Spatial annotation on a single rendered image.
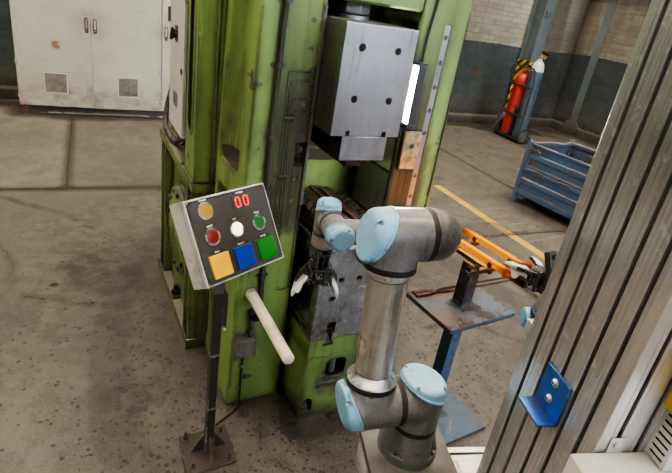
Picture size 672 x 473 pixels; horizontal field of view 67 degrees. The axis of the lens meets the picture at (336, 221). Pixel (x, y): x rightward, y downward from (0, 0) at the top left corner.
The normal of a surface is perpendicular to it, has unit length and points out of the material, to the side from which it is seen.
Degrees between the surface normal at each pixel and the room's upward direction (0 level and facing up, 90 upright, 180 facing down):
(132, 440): 0
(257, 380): 90
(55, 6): 90
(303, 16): 90
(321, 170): 90
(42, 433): 0
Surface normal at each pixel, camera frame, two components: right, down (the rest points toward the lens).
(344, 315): 0.43, 0.43
